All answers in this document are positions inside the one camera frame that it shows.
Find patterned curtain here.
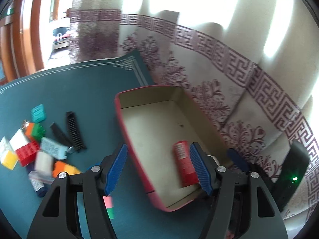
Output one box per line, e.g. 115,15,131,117
67,0,319,229

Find red pink tin box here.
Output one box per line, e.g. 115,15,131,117
115,85,231,212

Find orange yellow toy brick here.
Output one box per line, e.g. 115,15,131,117
52,161,81,178

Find light blue printed box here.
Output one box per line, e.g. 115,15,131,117
40,137,69,160

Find wooden door frame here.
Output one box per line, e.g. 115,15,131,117
1,0,60,84

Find teal dental floss box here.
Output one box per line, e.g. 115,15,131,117
31,104,46,123

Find orange green toy brick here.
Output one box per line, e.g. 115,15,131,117
24,122,46,142

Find black cylindrical tube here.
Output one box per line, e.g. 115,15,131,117
50,122,73,147

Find white tissue pack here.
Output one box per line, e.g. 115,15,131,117
9,128,29,151

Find teal table mat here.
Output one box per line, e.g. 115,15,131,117
1,52,227,238

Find red cylindrical bottle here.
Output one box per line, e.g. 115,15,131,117
173,140,199,187

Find red long toy brick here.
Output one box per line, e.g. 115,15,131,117
16,141,40,167

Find black wok on stand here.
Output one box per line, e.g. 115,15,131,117
52,26,70,50

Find dark blue lotion bottle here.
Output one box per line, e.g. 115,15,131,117
26,162,50,199

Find metal keyring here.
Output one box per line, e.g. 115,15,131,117
21,120,30,131

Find yellow white medicine box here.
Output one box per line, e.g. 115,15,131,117
0,137,18,170

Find pink green toy brick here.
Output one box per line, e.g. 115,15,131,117
103,196,114,219

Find black comb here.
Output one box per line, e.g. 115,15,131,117
66,111,87,151

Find white round plastic lid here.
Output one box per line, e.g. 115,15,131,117
207,155,220,166

